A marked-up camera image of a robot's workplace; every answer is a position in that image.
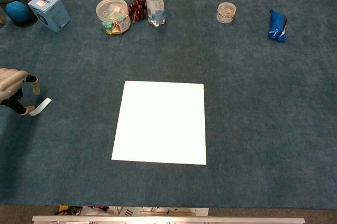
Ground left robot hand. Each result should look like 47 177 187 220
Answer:
0 68 41 116

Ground small light blue strip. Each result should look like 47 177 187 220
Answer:
29 97 52 117

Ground black mesh pen cup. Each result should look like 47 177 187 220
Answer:
0 0 39 28

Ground blue textured ball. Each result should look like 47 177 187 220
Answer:
5 1 29 23

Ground light blue cardboard box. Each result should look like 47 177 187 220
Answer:
27 0 72 33

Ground clear jar of binder clips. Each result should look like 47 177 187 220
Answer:
95 0 132 36

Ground dark red grape bunch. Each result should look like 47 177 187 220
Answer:
128 0 148 24

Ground white paper sheet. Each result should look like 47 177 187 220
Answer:
111 80 207 166

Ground small jar of paper clips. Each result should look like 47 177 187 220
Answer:
216 2 237 24

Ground blue felt table cloth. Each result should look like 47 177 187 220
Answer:
0 0 337 210

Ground blue fabric pouch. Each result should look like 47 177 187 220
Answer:
268 9 288 44

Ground aluminium profile rail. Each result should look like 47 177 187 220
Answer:
32 215 306 224

